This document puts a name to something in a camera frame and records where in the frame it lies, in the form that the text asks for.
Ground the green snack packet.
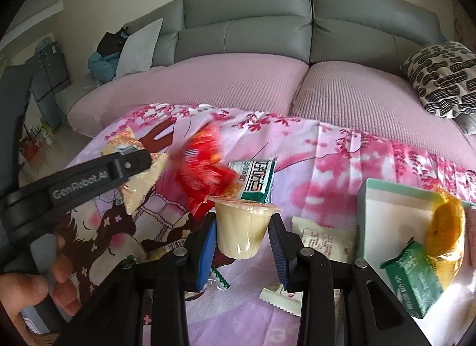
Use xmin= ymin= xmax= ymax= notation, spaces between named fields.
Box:
xmin=380 ymin=238 xmax=443 ymax=320

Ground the yellow orange snack bag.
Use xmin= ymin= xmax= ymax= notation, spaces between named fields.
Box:
xmin=425 ymin=187 xmax=466 ymax=290

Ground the beige cracker packet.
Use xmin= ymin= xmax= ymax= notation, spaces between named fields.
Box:
xmin=101 ymin=127 xmax=168 ymax=215

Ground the yellow pudding cup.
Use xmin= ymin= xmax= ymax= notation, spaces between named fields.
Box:
xmin=208 ymin=196 xmax=282 ymax=260

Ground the person left hand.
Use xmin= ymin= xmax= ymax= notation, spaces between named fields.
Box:
xmin=0 ymin=234 xmax=82 ymax=345

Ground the white paper sachet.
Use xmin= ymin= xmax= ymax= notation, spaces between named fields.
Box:
xmin=291 ymin=216 xmax=355 ymax=263

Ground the white wafer packet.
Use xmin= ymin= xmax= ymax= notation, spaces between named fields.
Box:
xmin=259 ymin=284 xmax=303 ymax=317

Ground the teal white tray box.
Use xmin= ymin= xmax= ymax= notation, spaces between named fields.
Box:
xmin=356 ymin=179 xmax=475 ymax=345

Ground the grey cabinet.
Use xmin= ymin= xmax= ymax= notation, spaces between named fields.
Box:
xmin=26 ymin=41 xmax=71 ymax=131

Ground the pink cartoon blanket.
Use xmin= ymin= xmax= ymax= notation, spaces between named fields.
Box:
xmin=55 ymin=102 xmax=476 ymax=346

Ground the teal clothing pile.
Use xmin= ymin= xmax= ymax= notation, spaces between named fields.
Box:
xmin=88 ymin=52 xmax=120 ymax=85

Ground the red snack bag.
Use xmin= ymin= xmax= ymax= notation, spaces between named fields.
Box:
xmin=174 ymin=123 xmax=238 ymax=220

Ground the green white candy packet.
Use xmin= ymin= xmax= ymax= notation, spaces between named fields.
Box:
xmin=225 ymin=160 xmax=276 ymax=203

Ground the light grey cushion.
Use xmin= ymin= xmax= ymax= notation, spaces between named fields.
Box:
xmin=115 ymin=18 xmax=163 ymax=79

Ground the grey pillow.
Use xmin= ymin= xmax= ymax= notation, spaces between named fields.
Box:
xmin=454 ymin=113 xmax=476 ymax=136

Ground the pink sofa cover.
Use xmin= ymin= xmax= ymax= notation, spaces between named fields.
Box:
xmin=68 ymin=54 xmax=475 ymax=169

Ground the black white patterned pillow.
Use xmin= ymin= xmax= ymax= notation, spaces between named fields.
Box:
xmin=400 ymin=41 xmax=476 ymax=119

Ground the grey sofa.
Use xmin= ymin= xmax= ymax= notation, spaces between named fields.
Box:
xmin=65 ymin=0 xmax=444 ymax=119

